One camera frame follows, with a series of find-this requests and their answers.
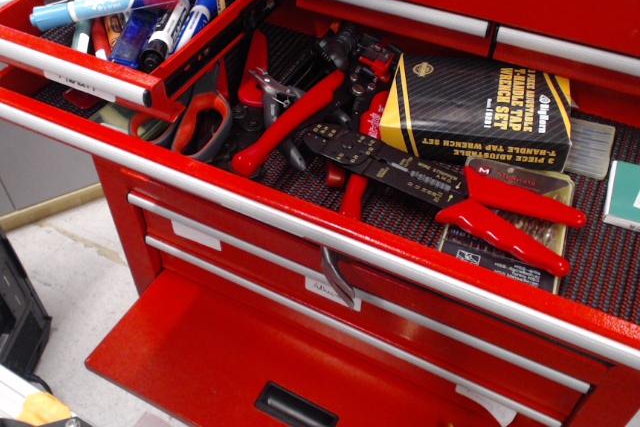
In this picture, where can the large open red drawer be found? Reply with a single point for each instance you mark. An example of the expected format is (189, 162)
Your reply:
(153, 193)

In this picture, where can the open bottom red drawer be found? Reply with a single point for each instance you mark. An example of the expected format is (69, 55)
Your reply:
(204, 354)

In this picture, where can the small open red drawer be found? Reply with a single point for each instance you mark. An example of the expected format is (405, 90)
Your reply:
(34, 60)

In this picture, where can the red tool chest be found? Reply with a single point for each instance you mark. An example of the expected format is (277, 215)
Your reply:
(592, 43)

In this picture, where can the metal pliers tip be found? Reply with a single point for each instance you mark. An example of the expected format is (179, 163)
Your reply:
(333, 274)

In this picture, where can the small red flush cutters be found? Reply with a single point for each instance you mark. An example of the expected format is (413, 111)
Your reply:
(257, 86)

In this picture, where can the black yellow tap wrench box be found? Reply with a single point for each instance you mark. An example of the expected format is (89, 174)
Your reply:
(452, 108)

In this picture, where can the black capped white marker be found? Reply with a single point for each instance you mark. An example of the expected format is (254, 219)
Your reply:
(163, 37)

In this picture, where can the blue white marker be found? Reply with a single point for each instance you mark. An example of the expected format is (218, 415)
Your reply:
(199, 16)

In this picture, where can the drill bit set case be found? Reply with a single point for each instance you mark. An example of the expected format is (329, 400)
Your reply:
(515, 222)

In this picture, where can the blue translucent lighter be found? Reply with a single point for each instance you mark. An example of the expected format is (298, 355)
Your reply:
(134, 37)

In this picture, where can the red thin pen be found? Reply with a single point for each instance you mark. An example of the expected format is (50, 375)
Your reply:
(101, 45)

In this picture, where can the clear plastic bit box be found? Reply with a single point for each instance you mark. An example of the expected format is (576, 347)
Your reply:
(591, 148)

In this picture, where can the green thin marker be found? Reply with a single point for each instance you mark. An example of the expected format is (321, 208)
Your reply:
(81, 37)

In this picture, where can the light blue marker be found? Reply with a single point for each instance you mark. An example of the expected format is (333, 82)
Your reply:
(51, 16)

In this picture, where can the green white box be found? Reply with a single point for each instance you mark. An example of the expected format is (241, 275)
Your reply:
(621, 207)

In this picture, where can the black plastic crate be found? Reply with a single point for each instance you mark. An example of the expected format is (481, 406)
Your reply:
(25, 323)

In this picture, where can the yellow sponge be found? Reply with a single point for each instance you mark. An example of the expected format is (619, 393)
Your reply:
(42, 408)

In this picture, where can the red screwdriver handle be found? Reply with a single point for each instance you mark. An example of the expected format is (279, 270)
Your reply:
(369, 123)

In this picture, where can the red handled crimper pliers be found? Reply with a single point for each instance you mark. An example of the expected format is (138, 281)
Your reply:
(350, 70)

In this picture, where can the black crimping tool red handles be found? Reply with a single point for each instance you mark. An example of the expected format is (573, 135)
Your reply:
(376, 160)

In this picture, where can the red grey handled scissors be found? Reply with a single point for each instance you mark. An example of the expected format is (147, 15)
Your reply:
(202, 128)

